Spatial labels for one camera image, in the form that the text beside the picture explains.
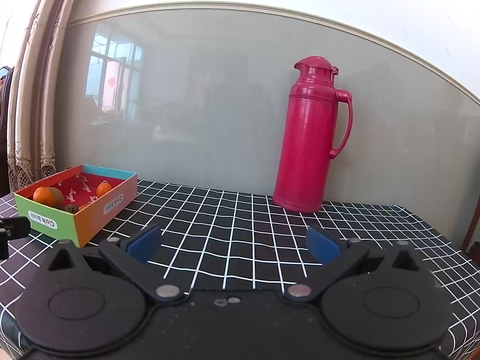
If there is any brown kiwi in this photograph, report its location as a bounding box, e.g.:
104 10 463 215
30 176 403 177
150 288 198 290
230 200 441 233
45 187 64 209

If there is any large mandarin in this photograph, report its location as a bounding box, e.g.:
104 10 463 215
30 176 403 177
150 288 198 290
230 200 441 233
33 187 54 206

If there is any colourful cardboard box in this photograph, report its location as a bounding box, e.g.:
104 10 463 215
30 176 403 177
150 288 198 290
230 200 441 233
14 164 138 248

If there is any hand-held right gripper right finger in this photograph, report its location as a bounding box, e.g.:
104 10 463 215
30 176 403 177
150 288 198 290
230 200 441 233
283 226 423 303

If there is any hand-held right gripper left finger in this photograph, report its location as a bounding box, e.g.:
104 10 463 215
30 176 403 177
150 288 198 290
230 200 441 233
47 224 188 307

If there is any beige lace-hem curtain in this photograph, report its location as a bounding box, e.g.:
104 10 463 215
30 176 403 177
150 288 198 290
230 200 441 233
0 0 88 196

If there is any pink thermos jug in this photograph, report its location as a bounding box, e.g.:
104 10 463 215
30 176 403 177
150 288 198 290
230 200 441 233
272 55 354 214

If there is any wooden chair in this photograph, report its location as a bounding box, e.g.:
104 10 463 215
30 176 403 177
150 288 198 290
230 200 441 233
461 195 480 256

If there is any black white-grid tablecloth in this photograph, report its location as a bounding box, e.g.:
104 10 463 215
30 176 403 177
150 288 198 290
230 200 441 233
0 179 480 360

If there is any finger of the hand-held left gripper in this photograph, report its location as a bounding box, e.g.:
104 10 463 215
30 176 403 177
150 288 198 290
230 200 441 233
0 215 32 260

